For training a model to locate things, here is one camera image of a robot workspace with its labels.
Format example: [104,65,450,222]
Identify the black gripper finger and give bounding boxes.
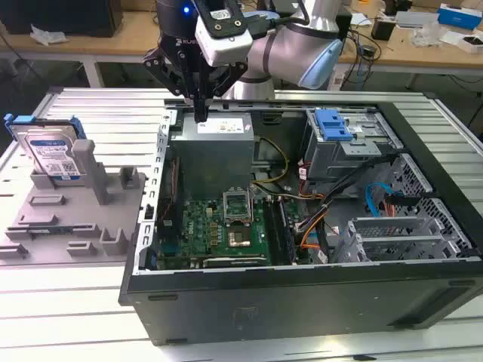
[201,62,249,124]
[142,48,203,124]

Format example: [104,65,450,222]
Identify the hard disk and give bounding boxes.
[3,113,86,182]

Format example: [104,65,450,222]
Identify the blue data wire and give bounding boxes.
[364,182,396,219]

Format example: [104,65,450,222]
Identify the metal disk bay cage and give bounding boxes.
[334,216,472,265]

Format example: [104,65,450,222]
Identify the wooden workbench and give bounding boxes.
[0,7,483,90]

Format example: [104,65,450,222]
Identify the grey power supply unit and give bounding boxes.
[170,112,254,197]

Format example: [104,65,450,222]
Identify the blue drive bay latch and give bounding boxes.
[315,108,354,143]

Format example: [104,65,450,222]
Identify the metal socket cover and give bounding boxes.
[223,186,253,227]

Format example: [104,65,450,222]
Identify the large black box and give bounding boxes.
[0,0,124,38]

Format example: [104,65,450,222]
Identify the clear plastic bag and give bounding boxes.
[29,24,69,47]

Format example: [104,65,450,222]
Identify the metal optical drive cage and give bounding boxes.
[303,109,403,182]

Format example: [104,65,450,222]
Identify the black rear case fan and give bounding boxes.
[156,156,184,246]

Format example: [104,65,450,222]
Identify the small black box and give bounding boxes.
[371,18,397,41]

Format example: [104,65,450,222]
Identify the green motherboard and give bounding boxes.
[180,198,314,265]

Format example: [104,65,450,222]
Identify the CPU socket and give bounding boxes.
[226,224,254,249]

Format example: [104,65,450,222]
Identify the installed RAM stick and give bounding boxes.
[277,198,296,263]

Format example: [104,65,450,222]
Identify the grey parts rack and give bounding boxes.
[0,139,148,265]

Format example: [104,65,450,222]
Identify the black graphics card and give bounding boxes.
[202,256,267,269]

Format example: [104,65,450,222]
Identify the flat grey box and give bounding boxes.
[394,10,441,28]

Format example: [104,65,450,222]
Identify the RAM stick with label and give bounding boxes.
[9,225,95,238]

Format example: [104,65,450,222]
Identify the black PC case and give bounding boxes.
[118,98,483,347]

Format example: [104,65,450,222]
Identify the blue and white box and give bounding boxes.
[437,3,483,33]

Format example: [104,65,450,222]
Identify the white open box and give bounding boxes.
[456,32,483,54]

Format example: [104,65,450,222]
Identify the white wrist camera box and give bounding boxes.
[194,0,253,68]

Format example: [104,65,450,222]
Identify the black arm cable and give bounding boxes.
[252,0,314,38]

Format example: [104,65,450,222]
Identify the yellow and black wire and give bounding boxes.
[251,136,290,186]

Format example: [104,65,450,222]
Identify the black wire bundle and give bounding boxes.
[318,152,403,212]

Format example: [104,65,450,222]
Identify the orange and yellow wires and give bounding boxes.
[297,192,328,252]

